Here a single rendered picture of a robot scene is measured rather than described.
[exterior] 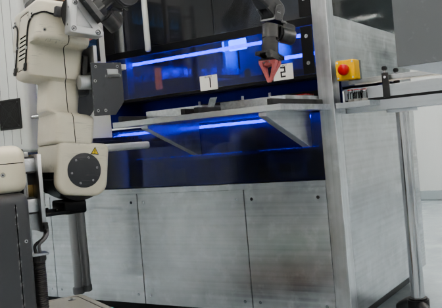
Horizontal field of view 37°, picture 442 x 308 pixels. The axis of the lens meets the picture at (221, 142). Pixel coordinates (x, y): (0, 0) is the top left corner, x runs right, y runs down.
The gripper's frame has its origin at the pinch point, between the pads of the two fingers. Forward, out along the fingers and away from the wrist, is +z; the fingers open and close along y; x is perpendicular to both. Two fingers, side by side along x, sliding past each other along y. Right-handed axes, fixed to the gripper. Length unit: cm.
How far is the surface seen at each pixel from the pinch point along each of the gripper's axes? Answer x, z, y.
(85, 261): 99, 65, 18
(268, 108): -6.6, 13.0, -13.0
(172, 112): 41.2, 7.5, 0.2
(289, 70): 4.1, -9.3, 23.4
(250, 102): 7.6, 7.2, 0.2
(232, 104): 14.8, 7.0, 0.1
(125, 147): 66, 19, 3
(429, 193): 79, 2, 492
